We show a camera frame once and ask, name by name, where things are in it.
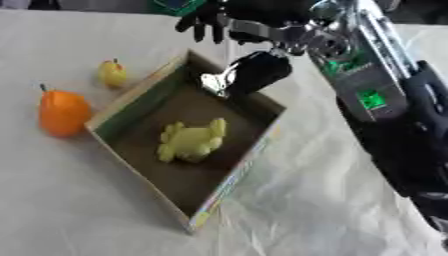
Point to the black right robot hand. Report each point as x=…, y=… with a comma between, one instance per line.
x=262, y=71

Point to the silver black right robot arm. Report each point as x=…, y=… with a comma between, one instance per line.
x=402, y=133

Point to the tan cardboard box dark inside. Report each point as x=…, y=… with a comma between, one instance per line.
x=192, y=180

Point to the yellow soft toy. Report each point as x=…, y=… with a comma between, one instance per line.
x=189, y=141

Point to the dark green object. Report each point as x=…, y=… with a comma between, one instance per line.
x=178, y=6

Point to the small yellow toy apple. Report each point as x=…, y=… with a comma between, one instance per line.
x=112, y=75

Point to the orange toy pear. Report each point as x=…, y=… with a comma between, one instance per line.
x=63, y=113

